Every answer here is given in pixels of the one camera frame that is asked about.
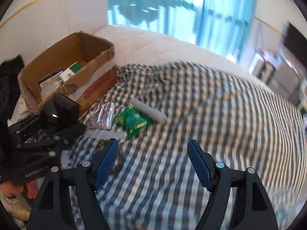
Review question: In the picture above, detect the green snack packet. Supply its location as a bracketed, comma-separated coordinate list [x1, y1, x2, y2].
[115, 103, 153, 139]

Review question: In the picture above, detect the white cylinder tube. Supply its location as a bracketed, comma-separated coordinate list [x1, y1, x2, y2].
[130, 97, 167, 124]

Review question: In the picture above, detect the person's left hand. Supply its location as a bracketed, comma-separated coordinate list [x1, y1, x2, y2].
[0, 180, 39, 199]

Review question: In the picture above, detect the black cloth bag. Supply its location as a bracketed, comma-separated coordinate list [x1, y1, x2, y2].
[1, 55, 24, 122]

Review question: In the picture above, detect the blue white booklet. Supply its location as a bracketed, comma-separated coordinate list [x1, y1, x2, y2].
[38, 67, 64, 94]

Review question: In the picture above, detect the silver foil packet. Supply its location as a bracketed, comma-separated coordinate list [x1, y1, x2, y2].
[87, 102, 115, 130]

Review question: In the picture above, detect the green white box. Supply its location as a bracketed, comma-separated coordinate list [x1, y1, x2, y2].
[60, 62, 83, 82]

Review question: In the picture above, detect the brown cardboard box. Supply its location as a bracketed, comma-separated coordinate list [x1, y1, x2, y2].
[18, 32, 118, 115]

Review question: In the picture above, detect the checkered bed sheet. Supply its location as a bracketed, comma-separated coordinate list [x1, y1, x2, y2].
[60, 62, 307, 230]

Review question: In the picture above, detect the white suitcase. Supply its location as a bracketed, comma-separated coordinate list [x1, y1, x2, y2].
[248, 53, 274, 84]

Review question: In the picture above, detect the white quilted mattress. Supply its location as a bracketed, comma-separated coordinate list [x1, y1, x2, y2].
[94, 25, 263, 85]

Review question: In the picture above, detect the blue window curtain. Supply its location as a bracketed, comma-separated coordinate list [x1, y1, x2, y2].
[107, 0, 256, 62]

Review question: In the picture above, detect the black wall television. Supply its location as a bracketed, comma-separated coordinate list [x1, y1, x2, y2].
[283, 23, 307, 67]

